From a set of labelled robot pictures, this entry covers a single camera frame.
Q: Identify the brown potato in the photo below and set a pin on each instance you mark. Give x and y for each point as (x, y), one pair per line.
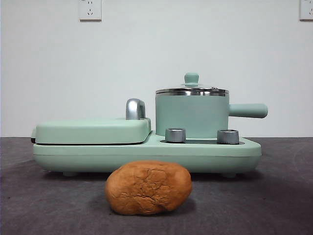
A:
(149, 188)

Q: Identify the glass pot lid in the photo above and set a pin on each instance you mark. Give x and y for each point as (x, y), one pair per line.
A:
(192, 78)

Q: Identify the mint green breakfast maker base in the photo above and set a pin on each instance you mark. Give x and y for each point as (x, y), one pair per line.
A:
(146, 156)

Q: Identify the silver control knob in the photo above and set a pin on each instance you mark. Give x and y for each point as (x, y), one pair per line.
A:
(228, 137)
(175, 135)

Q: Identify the white wall socket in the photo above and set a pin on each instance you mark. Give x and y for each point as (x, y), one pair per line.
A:
(90, 9)
(306, 9)

